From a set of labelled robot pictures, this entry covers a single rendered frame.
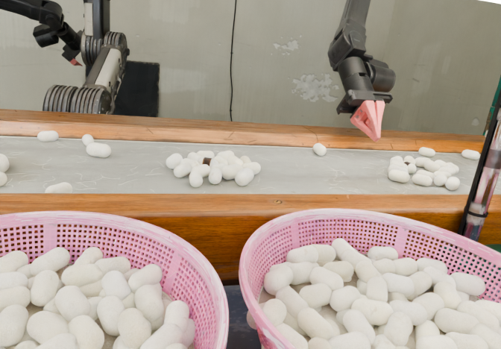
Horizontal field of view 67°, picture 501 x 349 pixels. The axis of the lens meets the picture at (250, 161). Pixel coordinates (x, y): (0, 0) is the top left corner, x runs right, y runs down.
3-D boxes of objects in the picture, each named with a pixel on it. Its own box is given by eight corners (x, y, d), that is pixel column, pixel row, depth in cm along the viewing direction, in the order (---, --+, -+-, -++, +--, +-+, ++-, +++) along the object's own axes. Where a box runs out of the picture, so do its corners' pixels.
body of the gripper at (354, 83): (394, 99, 79) (383, 73, 82) (350, 96, 76) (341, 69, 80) (379, 118, 84) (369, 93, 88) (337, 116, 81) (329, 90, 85)
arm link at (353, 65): (332, 68, 88) (346, 51, 83) (355, 74, 90) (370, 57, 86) (339, 92, 84) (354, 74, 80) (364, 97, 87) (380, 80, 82)
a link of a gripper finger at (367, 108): (407, 130, 74) (392, 94, 79) (375, 129, 72) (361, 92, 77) (388, 150, 80) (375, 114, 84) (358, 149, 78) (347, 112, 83)
